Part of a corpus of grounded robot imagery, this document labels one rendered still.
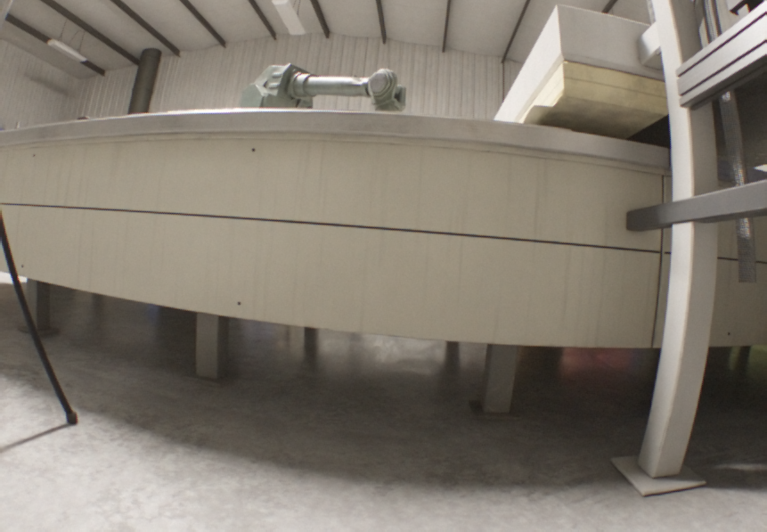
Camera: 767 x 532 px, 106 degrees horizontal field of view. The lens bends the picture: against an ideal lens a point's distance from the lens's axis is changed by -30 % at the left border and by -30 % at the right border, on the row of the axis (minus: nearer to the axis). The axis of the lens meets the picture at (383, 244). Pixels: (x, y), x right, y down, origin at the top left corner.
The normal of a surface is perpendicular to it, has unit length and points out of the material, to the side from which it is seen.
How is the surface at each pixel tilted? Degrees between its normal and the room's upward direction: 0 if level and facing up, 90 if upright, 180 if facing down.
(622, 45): 90
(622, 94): 90
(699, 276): 90
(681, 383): 90
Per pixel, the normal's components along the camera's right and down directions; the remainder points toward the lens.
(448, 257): -0.07, -0.03
